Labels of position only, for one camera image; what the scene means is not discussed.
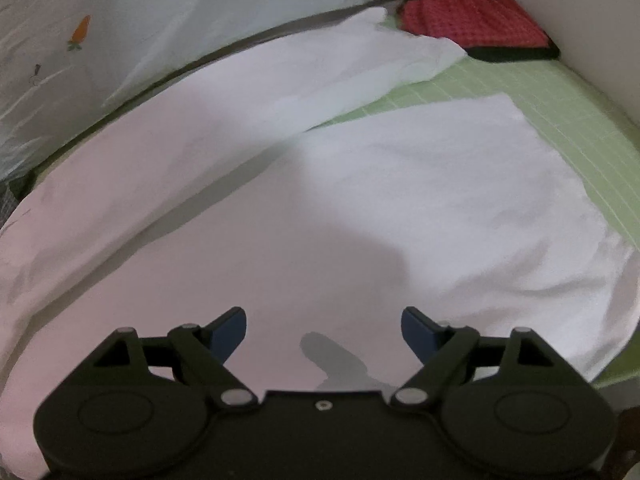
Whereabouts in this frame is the white garment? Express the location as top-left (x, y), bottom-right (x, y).
top-left (0, 7), bottom-right (638, 478)

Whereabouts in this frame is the carrot print bed sheet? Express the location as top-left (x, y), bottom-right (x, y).
top-left (0, 0), bottom-right (432, 182)

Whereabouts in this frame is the white side panel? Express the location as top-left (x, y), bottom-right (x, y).
top-left (492, 0), bottom-right (640, 128)

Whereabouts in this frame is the red checked cloth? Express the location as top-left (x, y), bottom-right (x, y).
top-left (397, 0), bottom-right (561, 63)

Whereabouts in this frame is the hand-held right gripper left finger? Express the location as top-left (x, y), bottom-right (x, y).
top-left (92, 306), bottom-right (260, 411)

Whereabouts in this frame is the green grid mat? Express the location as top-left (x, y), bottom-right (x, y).
top-left (30, 10), bottom-right (640, 392)

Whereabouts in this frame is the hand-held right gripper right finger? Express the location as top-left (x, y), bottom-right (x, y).
top-left (391, 306), bottom-right (553, 411)

